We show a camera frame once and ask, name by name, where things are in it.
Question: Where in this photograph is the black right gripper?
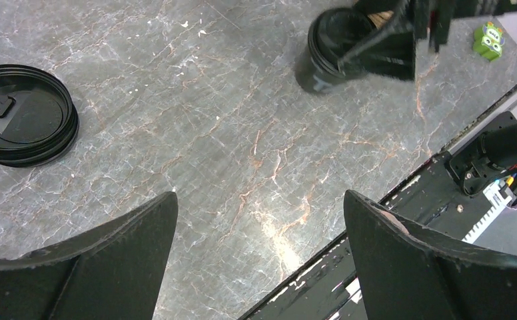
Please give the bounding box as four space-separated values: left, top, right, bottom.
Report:
338 1 512 81

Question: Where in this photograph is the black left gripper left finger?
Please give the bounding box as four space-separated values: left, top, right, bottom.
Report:
0 192 179 319

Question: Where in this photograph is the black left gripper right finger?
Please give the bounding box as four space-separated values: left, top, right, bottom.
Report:
343 190 517 319

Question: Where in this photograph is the black cup lid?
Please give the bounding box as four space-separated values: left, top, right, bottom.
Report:
310 7 376 81

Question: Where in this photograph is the single black coffee cup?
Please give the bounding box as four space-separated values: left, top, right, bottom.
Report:
294 43 363 95

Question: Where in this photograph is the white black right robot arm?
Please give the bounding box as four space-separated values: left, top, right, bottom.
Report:
336 1 517 197

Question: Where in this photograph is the green toy figure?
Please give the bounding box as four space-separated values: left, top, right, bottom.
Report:
472 21 505 62

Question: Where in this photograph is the stack of black lids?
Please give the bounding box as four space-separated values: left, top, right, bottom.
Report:
0 64 80 167

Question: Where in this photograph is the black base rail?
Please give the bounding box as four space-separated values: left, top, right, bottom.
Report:
243 86 517 319

